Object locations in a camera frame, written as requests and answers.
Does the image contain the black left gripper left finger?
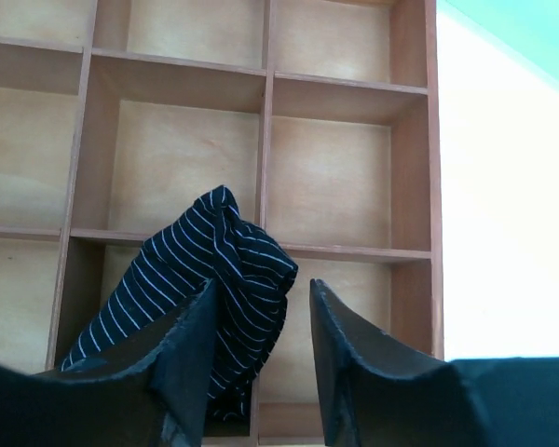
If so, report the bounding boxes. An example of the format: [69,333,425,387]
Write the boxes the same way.
[0,281,217,446]

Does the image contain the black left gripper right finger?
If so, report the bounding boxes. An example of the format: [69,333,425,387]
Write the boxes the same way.
[309,279,559,446]

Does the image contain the black striped underwear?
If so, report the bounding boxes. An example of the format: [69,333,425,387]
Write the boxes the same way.
[59,185,299,421]

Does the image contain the orange compartment tray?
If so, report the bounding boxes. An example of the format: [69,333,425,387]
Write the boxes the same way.
[0,1,443,446]

